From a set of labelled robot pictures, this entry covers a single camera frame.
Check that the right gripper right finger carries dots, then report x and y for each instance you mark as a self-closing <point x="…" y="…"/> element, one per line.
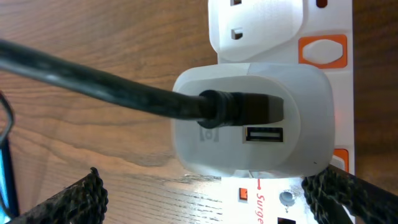
<point x="334" y="194"/>

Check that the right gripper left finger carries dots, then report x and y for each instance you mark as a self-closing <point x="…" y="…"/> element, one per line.
<point x="84" y="202"/>

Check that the blue Galaxy smartphone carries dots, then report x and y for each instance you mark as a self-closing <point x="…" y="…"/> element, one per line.
<point x="8" y="186"/>

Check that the white USB charger plug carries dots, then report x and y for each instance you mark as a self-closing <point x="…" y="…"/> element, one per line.
<point x="274" y="121"/>

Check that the white power strip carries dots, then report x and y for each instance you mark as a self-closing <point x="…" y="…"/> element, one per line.
<point x="303" y="50"/>

